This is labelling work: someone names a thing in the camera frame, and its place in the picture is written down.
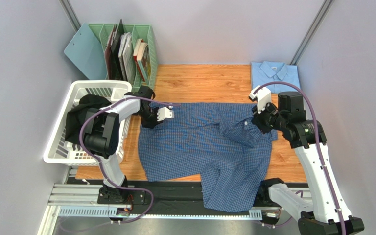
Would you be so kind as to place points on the dark brown folder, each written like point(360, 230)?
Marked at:
point(114, 71)

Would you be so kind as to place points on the white plastic laundry basket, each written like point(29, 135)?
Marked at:
point(60, 151)

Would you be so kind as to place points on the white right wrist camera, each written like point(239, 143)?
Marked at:
point(262, 96)

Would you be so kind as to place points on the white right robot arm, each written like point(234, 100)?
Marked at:
point(327, 213)

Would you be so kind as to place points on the blue checked long sleeve shirt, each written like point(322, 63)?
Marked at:
point(215, 140)

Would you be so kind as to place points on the black shirt in basket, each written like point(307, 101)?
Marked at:
point(76, 117)

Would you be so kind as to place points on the light blue clipboard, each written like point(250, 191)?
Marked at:
point(86, 53)

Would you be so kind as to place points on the red spine book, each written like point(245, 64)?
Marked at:
point(142, 57)

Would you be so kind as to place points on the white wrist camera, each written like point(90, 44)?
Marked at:
point(262, 96)
point(164, 113)

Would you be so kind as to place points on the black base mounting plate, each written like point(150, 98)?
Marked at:
point(179, 198)

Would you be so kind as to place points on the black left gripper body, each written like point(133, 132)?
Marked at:
point(149, 117)

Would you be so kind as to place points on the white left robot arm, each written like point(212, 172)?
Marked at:
point(99, 136)

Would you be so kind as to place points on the white paper folder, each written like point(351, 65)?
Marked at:
point(126, 60)

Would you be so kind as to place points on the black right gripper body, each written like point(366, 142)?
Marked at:
point(261, 121)

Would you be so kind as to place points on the folded light blue shirt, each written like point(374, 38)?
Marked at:
point(268, 71)

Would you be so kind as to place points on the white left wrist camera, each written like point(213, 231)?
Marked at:
point(164, 113)

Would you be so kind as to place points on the green plastic file rack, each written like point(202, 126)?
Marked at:
point(144, 31)

